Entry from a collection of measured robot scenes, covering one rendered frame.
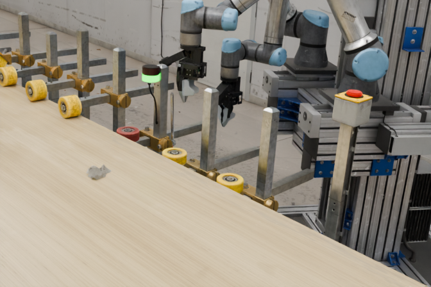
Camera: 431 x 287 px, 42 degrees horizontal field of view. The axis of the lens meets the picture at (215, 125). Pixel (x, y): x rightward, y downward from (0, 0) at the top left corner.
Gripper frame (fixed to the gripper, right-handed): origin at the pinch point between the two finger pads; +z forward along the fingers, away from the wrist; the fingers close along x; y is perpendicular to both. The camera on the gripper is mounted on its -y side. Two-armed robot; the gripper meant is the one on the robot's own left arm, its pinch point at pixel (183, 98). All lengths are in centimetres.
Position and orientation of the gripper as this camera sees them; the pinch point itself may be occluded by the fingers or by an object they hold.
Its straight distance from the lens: 205.3
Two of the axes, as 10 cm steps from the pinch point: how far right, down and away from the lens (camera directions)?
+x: 4.3, -2.8, 8.6
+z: -0.6, 9.4, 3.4
